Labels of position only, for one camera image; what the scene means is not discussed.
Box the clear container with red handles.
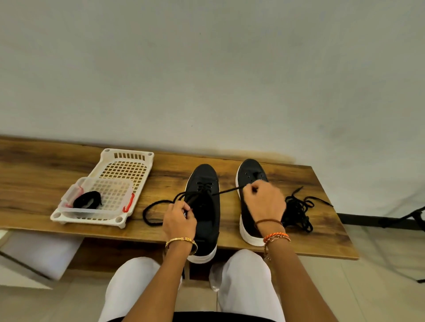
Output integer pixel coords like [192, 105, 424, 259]
[58, 176, 138, 220]

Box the person's black shirt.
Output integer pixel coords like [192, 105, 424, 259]
[105, 310, 277, 322]

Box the black tripod stand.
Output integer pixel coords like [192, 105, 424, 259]
[398, 205, 425, 285]

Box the person's right forearm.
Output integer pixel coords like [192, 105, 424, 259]
[258, 220, 339, 322]

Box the person's left hand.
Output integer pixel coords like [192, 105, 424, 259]
[162, 200, 199, 244]

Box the orange braided bracelet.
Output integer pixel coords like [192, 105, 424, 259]
[262, 231, 293, 253]

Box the black sneaker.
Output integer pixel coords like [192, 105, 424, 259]
[234, 157, 287, 248]
[182, 163, 222, 265]

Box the person's left forearm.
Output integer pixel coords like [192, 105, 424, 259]
[122, 240, 197, 322]

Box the white plastic lattice basket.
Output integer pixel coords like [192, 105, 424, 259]
[49, 147, 155, 230]

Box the black band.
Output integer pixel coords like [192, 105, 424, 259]
[141, 175, 260, 228]
[72, 190, 104, 211]

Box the gold bracelet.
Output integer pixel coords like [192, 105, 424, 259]
[163, 235, 200, 257]

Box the person's right hand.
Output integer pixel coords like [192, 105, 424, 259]
[241, 179, 288, 230]

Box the white box under table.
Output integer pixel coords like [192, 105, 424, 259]
[0, 230, 86, 290]

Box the black shoelace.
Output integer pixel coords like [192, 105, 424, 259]
[282, 195, 314, 234]
[282, 186, 336, 234]

